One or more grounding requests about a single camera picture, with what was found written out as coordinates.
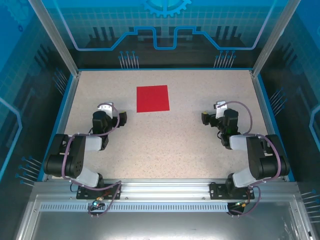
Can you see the aluminium frame post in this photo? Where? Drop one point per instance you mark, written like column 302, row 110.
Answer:
column 275, row 37
column 53, row 37

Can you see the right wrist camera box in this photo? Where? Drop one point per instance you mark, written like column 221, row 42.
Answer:
column 220, row 103

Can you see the grey sheet metal tray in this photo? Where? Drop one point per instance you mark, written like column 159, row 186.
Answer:
column 150, row 225

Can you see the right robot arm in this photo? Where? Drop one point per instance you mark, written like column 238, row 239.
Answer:
column 260, row 160

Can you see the blue circuit print panel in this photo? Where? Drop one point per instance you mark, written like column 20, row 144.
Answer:
column 20, row 75
column 300, row 75

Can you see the aluminium table edge rail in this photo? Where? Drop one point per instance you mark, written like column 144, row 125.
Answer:
column 267, row 120
column 64, row 120

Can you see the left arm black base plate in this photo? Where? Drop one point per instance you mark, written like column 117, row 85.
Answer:
column 85, row 193

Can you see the blue gear print panel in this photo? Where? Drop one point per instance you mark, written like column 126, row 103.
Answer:
column 160, row 15

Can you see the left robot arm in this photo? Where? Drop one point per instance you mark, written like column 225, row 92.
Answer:
column 75, row 160

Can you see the grooved aluminium mounting rail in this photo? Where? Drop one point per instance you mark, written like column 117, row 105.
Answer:
column 162, row 190

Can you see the red square paper sheet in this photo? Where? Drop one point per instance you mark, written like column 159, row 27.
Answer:
column 152, row 98

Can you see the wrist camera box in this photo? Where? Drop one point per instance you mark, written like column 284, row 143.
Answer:
column 105, row 107
column 220, row 103

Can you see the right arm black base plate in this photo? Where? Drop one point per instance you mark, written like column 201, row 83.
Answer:
column 217, row 191

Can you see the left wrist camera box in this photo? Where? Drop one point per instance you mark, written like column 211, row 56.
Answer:
column 105, row 107

